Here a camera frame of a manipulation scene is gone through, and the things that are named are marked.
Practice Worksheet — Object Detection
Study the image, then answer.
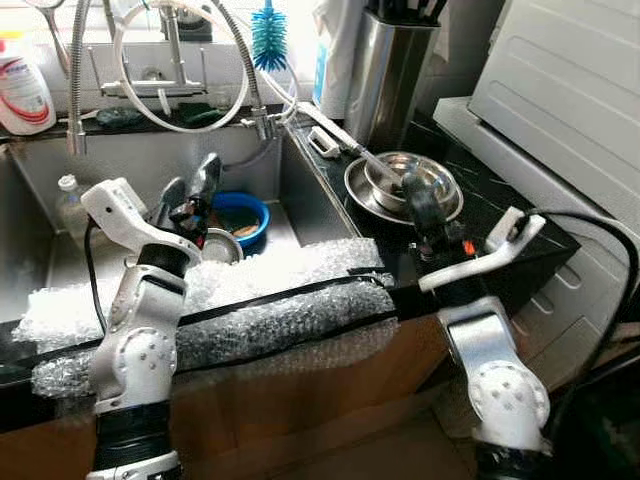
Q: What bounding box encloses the wooden cabinet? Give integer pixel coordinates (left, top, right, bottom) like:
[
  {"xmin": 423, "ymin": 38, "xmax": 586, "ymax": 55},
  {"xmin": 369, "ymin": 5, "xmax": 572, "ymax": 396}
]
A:
[{"xmin": 0, "ymin": 320, "xmax": 471, "ymax": 480}]

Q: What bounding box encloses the flexible steel faucet hose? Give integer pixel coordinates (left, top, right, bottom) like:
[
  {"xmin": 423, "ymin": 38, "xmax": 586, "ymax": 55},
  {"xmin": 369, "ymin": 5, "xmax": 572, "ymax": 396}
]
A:
[{"xmin": 68, "ymin": 0, "xmax": 281, "ymax": 156}]

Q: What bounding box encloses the deep steel bowl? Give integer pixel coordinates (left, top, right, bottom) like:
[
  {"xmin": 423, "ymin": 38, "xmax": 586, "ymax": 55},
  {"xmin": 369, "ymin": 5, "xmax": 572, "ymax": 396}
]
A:
[{"xmin": 363, "ymin": 152, "xmax": 459, "ymax": 216}]

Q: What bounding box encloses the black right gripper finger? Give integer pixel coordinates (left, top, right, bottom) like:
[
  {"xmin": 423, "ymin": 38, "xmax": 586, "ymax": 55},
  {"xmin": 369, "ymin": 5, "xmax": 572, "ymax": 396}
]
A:
[{"xmin": 400, "ymin": 172, "xmax": 447, "ymax": 233}]

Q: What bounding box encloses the dark green scouring pad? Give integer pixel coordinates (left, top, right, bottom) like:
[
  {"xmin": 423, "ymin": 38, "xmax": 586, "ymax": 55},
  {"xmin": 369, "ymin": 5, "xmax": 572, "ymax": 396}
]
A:
[
  {"xmin": 95, "ymin": 108, "xmax": 146, "ymax": 129},
  {"xmin": 185, "ymin": 105, "xmax": 236, "ymax": 126}
]

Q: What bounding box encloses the clear bubble wrap sheet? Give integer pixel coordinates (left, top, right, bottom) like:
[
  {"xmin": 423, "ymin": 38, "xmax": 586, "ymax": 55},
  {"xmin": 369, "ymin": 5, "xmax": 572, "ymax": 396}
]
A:
[{"xmin": 12, "ymin": 238, "xmax": 399, "ymax": 401}]

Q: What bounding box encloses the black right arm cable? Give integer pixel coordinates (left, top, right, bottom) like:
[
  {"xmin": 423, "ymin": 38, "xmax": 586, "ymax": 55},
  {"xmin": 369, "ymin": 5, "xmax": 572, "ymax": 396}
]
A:
[{"xmin": 515, "ymin": 208, "xmax": 640, "ymax": 441}]

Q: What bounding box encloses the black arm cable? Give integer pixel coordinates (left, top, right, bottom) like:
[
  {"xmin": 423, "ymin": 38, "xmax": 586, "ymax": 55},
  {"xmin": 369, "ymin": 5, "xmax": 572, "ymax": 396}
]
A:
[
  {"xmin": 515, "ymin": 208, "xmax": 640, "ymax": 441},
  {"xmin": 84, "ymin": 225, "xmax": 107, "ymax": 336}
]

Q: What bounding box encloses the blue plastic bowl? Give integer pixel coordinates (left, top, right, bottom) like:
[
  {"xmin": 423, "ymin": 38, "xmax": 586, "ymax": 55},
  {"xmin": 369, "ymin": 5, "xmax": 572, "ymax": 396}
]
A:
[{"xmin": 208, "ymin": 191, "xmax": 271, "ymax": 251}]

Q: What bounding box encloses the white handled steel utensil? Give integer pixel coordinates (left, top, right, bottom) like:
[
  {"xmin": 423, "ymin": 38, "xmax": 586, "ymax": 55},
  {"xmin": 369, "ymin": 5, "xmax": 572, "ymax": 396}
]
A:
[{"xmin": 290, "ymin": 100, "xmax": 406, "ymax": 186}]

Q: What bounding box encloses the shallow steel plate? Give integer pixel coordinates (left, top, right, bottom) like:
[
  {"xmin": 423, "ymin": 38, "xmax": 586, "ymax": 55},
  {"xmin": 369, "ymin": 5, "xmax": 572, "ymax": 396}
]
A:
[{"xmin": 343, "ymin": 155, "xmax": 465, "ymax": 226}]

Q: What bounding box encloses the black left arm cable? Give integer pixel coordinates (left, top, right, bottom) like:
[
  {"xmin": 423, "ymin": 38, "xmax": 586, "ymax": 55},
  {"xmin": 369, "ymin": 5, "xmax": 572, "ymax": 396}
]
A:
[{"xmin": 84, "ymin": 225, "xmax": 107, "ymax": 336}]

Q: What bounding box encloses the clear plastic bottle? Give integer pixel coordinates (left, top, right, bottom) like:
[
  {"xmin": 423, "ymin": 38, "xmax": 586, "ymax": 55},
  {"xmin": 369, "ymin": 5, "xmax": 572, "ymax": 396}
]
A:
[{"xmin": 55, "ymin": 175, "xmax": 91, "ymax": 246}]

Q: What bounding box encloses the steel ladle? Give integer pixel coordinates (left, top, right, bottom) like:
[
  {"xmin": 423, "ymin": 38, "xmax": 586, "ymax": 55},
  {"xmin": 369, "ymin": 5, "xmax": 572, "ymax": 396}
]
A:
[{"xmin": 25, "ymin": 0, "xmax": 71, "ymax": 76}]

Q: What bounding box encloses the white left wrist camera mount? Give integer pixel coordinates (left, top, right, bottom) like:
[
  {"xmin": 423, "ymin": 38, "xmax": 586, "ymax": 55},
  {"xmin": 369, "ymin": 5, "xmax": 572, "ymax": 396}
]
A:
[{"xmin": 82, "ymin": 178, "xmax": 201, "ymax": 263}]

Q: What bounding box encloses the small steel bowl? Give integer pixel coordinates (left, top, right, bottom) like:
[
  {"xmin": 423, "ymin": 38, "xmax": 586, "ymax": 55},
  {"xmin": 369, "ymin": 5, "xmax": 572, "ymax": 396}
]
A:
[{"xmin": 200, "ymin": 228, "xmax": 244, "ymax": 266}]

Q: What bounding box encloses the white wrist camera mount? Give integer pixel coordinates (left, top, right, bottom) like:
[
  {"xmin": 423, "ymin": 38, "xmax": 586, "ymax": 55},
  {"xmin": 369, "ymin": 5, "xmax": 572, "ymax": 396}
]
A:
[
  {"xmin": 82, "ymin": 178, "xmax": 201, "ymax": 263},
  {"xmin": 418, "ymin": 207, "xmax": 547, "ymax": 293}
]

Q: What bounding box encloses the white red soap bottle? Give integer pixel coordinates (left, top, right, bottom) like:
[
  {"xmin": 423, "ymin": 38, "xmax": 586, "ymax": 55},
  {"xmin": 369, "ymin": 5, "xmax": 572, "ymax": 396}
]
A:
[{"xmin": 0, "ymin": 35, "xmax": 56, "ymax": 136}]

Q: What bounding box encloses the small white clip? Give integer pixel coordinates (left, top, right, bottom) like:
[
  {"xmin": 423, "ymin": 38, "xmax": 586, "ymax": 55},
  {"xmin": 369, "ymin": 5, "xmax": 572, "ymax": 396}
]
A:
[{"xmin": 310, "ymin": 125, "xmax": 341, "ymax": 159}]

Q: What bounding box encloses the white water hose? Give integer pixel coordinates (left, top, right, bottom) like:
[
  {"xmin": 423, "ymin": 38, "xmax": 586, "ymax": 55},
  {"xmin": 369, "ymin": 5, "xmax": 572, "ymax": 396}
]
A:
[{"xmin": 112, "ymin": 0, "xmax": 301, "ymax": 133}]

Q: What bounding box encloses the steel tap fixture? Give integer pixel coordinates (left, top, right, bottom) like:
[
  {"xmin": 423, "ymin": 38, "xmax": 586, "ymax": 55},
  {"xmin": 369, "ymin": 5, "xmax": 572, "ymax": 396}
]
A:
[{"xmin": 90, "ymin": 10, "xmax": 211, "ymax": 101}]

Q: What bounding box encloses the stainless steel sink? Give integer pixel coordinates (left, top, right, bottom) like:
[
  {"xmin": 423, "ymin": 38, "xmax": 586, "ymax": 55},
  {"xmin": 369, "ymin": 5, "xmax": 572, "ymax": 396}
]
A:
[{"xmin": 0, "ymin": 125, "xmax": 331, "ymax": 326}]

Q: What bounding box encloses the steel knife holder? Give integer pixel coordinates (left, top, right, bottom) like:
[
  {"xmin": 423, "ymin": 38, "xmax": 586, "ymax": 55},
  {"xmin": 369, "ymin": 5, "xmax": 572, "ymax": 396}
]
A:
[{"xmin": 345, "ymin": 0, "xmax": 446, "ymax": 151}]

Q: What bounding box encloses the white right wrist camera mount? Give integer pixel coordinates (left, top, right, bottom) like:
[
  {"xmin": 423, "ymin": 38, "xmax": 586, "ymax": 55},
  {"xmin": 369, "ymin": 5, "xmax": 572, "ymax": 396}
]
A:
[{"xmin": 418, "ymin": 207, "xmax": 547, "ymax": 293}]

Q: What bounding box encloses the white kitchen appliance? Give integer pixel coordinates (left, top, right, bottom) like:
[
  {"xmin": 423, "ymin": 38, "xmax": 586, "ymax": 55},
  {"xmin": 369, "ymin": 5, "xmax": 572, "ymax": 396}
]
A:
[{"xmin": 435, "ymin": 0, "xmax": 640, "ymax": 331}]

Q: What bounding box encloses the blue bottle brush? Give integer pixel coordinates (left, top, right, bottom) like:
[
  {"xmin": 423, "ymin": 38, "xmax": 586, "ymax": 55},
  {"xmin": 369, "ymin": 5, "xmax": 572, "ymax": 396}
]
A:
[{"xmin": 250, "ymin": 0, "xmax": 291, "ymax": 73}]

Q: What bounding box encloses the white blue plastic bag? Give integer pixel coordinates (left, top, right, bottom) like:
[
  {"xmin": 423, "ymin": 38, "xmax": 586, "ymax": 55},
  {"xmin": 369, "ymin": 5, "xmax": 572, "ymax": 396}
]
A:
[{"xmin": 312, "ymin": 0, "xmax": 351, "ymax": 106}]

